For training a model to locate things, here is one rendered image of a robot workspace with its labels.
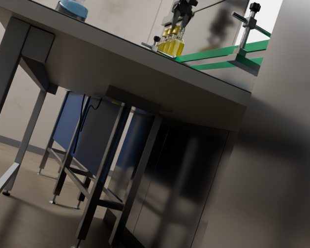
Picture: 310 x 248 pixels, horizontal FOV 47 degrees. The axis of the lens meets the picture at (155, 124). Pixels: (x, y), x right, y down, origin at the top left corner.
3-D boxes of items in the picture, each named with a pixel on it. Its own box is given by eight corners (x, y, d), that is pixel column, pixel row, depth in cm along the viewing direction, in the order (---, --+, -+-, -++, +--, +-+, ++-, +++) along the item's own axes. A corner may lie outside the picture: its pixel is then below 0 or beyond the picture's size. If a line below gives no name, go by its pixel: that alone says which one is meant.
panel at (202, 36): (313, 60, 112) (345, -40, 113) (306, 56, 110) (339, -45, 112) (179, 73, 193) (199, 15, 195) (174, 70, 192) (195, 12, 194)
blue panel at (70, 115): (137, 193, 165) (167, 106, 167) (102, 183, 157) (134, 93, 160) (72, 144, 309) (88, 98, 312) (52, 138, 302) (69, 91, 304)
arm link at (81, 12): (52, 23, 137) (65, -9, 137) (47, 28, 149) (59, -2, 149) (81, 37, 142) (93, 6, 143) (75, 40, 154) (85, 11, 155)
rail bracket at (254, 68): (265, 97, 96) (291, 20, 97) (216, 74, 89) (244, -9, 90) (253, 97, 100) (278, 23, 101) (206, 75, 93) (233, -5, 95)
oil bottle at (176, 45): (172, 80, 169) (187, 39, 170) (162, 76, 166) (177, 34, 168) (167, 81, 174) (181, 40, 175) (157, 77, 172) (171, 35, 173)
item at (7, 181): (-126, 371, 66) (9, 15, 70) (2, 192, 212) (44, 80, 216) (-73, 379, 68) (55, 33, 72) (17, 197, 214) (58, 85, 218)
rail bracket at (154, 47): (170, 73, 156) (179, 46, 156) (137, 58, 149) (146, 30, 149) (168, 73, 158) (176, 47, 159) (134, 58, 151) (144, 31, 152)
